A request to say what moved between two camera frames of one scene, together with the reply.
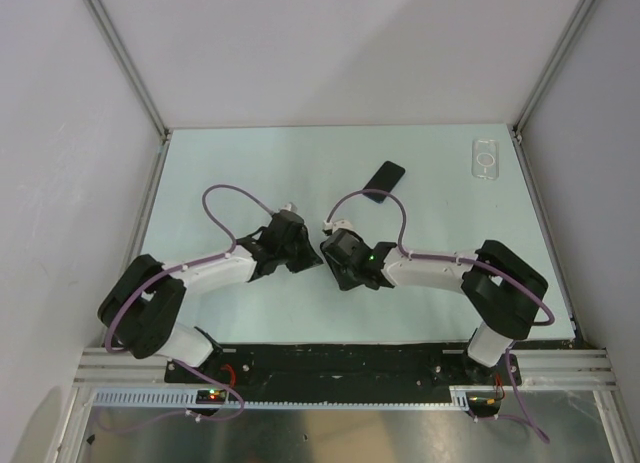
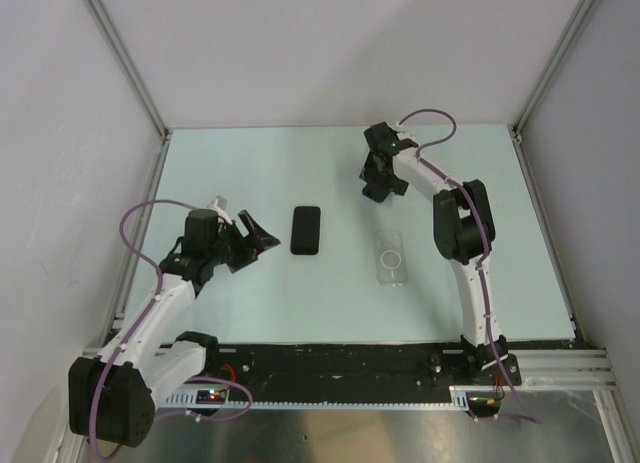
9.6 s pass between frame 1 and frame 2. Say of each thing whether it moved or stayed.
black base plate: stayed
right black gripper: moved
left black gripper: moved
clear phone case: moved
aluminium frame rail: stayed
